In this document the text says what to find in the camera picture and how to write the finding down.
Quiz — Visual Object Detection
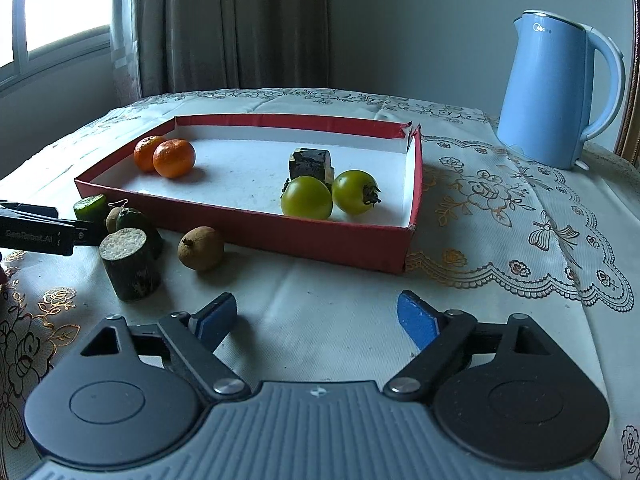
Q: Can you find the white sheer curtain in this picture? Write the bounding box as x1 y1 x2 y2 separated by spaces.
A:
111 0 143 108

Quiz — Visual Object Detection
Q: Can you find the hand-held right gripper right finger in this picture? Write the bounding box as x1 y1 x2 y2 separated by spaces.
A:
382 290 556 403

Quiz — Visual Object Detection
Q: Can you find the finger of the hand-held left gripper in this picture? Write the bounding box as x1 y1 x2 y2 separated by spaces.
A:
0 201 60 221
74 221 104 247

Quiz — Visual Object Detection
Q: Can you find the dark cucumber chunk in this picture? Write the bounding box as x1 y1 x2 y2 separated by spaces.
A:
286 147 335 186

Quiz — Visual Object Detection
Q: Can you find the brown curtain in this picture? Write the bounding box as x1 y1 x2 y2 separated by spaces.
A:
132 0 331 98

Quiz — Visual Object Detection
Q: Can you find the dark wooden frame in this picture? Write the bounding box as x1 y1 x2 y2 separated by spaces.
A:
617 0 640 166

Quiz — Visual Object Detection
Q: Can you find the green tomato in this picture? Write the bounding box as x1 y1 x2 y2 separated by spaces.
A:
280 176 334 220
331 169 382 216

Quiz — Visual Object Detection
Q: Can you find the orange mandarin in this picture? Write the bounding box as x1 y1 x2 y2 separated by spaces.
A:
133 135 166 172
153 138 197 179

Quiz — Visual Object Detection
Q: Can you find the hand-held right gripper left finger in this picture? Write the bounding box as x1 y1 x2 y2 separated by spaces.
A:
80 291 252 403

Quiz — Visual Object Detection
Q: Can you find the large cucumber piece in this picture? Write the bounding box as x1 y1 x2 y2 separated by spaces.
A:
98 228 162 302

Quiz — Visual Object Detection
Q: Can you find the dark green fruit with stem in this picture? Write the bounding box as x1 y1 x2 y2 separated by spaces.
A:
115 202 165 261

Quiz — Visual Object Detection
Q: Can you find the cut green fruit piece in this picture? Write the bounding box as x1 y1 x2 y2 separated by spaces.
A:
73 194 110 223

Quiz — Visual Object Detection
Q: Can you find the window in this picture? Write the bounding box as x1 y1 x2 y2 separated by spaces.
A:
0 0 116 93

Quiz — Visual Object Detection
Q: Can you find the blue electric kettle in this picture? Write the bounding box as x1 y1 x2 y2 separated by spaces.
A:
496 9 627 171

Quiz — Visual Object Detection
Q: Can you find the red cardboard box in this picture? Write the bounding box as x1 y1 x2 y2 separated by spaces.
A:
74 114 423 275

